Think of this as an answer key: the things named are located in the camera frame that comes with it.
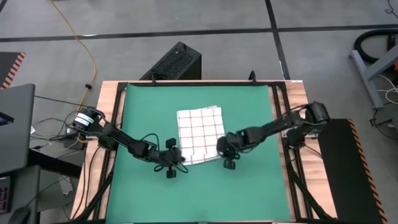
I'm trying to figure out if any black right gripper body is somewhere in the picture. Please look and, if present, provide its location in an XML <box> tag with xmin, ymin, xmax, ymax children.
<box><xmin>216</xmin><ymin>132</ymin><xmax>246</xmax><ymax>160</ymax></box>

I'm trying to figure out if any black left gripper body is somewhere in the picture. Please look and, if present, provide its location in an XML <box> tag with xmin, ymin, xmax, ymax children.
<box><xmin>154</xmin><ymin>148</ymin><xmax>187</xmax><ymax>179</ymax></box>

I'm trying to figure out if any white red-checked towel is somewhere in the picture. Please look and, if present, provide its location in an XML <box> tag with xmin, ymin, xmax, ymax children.
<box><xmin>176</xmin><ymin>105</ymin><xmax>226</xmax><ymax>166</ymax></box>

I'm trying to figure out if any green table mat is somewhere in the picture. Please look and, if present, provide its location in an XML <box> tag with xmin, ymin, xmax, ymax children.
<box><xmin>105</xmin><ymin>83</ymin><xmax>292</xmax><ymax>223</ymax></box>

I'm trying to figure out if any black perforated computer case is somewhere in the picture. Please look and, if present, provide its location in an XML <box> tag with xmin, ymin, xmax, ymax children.
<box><xmin>139</xmin><ymin>41</ymin><xmax>202</xmax><ymax>81</ymax></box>

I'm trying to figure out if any black desk bar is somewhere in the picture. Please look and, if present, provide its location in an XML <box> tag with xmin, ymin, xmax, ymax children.
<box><xmin>27</xmin><ymin>148</ymin><xmax>83</xmax><ymax>180</ymax></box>

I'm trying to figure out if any black hazard-striped floor mat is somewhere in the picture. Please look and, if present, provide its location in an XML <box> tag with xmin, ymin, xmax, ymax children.
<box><xmin>0</xmin><ymin>52</ymin><xmax>26</xmax><ymax>90</ymax></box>
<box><xmin>312</xmin><ymin>118</ymin><xmax>388</xmax><ymax>224</ymax></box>

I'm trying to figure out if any grey desk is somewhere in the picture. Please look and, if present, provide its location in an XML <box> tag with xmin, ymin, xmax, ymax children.
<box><xmin>0</xmin><ymin>164</ymin><xmax>41</xmax><ymax>224</ymax></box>

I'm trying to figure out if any grey metal stand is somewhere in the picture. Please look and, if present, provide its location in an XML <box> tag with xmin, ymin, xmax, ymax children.
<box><xmin>348</xmin><ymin>43</ymin><xmax>398</xmax><ymax>110</ymax></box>

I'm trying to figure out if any dark grey flat monitor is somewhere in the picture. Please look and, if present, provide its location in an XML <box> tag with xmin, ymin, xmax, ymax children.
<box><xmin>0</xmin><ymin>83</ymin><xmax>35</xmax><ymax>175</ymax></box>

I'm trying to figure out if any black computer mouse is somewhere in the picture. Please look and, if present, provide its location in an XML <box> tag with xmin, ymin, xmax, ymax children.
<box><xmin>7</xmin><ymin>206</ymin><xmax>31</xmax><ymax>224</ymax></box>

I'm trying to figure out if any dark keypad device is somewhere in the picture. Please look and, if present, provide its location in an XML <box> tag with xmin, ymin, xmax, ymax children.
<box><xmin>0</xmin><ymin>175</ymin><xmax>12</xmax><ymax>215</ymax></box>

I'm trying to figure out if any black metal table frame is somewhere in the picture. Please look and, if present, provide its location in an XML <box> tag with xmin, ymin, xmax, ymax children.
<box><xmin>73</xmin><ymin>80</ymin><xmax>335</xmax><ymax>223</ymax></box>

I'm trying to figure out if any yellow floor cable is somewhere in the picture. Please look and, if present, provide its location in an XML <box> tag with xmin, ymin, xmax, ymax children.
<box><xmin>49</xmin><ymin>0</ymin><xmax>98</xmax><ymax>113</ymax></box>

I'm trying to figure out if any black ribbed hose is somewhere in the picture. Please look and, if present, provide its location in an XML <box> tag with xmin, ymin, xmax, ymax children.
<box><xmin>353</xmin><ymin>29</ymin><xmax>398</xmax><ymax>65</ymax></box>

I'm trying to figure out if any white floor cable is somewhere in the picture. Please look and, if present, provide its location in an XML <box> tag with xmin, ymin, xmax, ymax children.
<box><xmin>376</xmin><ymin>74</ymin><xmax>398</xmax><ymax>105</ymax></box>

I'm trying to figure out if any thin black floor cable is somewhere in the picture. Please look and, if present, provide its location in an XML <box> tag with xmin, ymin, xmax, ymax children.
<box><xmin>384</xmin><ymin>0</ymin><xmax>398</xmax><ymax>16</ymax></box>

